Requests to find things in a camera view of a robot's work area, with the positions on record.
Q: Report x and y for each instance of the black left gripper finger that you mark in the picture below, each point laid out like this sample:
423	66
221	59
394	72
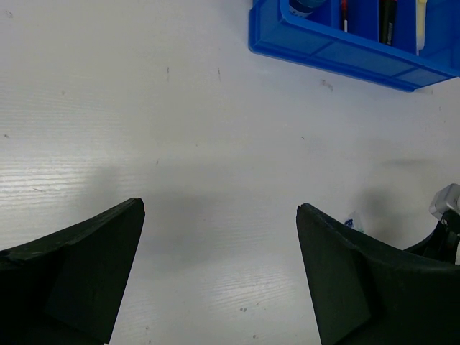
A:
67	287

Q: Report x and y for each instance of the black orange highlighter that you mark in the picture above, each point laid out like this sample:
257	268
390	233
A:
387	20

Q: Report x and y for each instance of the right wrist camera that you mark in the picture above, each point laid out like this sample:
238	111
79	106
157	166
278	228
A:
447	199

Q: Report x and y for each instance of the blue plastic sorting tray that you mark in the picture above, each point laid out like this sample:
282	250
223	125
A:
319	41

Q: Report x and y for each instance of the dark blue pen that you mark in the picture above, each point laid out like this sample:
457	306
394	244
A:
353	221

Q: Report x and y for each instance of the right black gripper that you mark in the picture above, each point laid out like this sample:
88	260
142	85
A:
365	291

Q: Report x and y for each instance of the red ballpoint pen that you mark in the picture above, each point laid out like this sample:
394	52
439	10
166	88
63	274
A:
344	15

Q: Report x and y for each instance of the pale yellow highlighter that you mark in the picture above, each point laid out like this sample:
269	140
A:
420	24

